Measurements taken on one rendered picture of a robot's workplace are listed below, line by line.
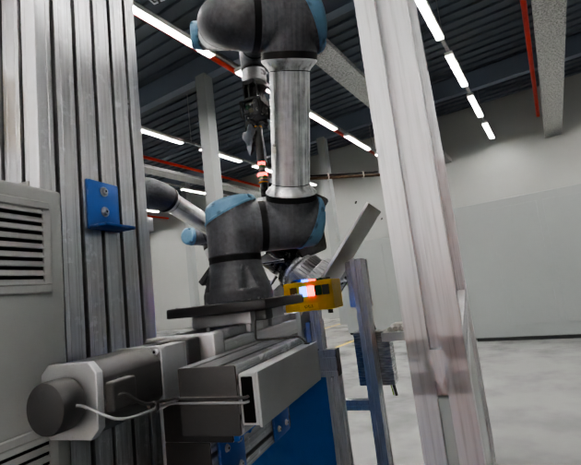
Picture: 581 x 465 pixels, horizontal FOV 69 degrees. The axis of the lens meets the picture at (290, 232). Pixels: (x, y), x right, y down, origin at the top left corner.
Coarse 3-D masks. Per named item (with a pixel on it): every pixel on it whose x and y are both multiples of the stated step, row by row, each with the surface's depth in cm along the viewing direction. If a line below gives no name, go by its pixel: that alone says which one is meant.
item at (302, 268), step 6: (306, 258) 179; (312, 258) 178; (318, 258) 180; (300, 264) 176; (306, 264) 174; (312, 264) 175; (294, 270) 175; (300, 270) 174; (306, 270) 174; (288, 276) 177; (294, 276) 174; (300, 276) 174; (306, 276) 173; (288, 282) 176
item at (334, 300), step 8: (312, 280) 129; (320, 280) 128; (328, 280) 127; (336, 280) 131; (288, 288) 131; (296, 288) 130; (336, 288) 130; (312, 296) 128; (320, 296) 127; (328, 296) 126; (336, 296) 128; (296, 304) 130; (304, 304) 129; (312, 304) 128; (320, 304) 127; (328, 304) 126; (336, 304) 127; (288, 312) 131; (328, 312) 130
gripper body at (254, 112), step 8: (248, 80) 124; (256, 80) 125; (248, 88) 124; (256, 88) 125; (264, 88) 128; (248, 96) 126; (256, 96) 122; (240, 104) 124; (248, 104) 125; (256, 104) 122; (264, 104) 124; (240, 112) 124; (248, 112) 124; (256, 112) 122; (264, 112) 123; (248, 120) 125; (256, 120) 128; (264, 120) 127
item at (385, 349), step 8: (384, 328) 185; (376, 336) 178; (360, 344) 180; (384, 344) 176; (392, 344) 181; (360, 352) 180; (384, 352) 176; (392, 352) 178; (360, 360) 179; (384, 360) 176; (392, 360) 175; (360, 368) 179; (384, 368) 175; (392, 368) 174; (360, 376) 179; (384, 376) 175; (392, 376) 174; (360, 384) 178; (384, 384) 175; (392, 384) 173
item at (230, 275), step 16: (224, 256) 88; (240, 256) 88; (256, 256) 91; (224, 272) 87; (240, 272) 87; (256, 272) 89; (208, 288) 91; (224, 288) 86; (240, 288) 86; (256, 288) 87
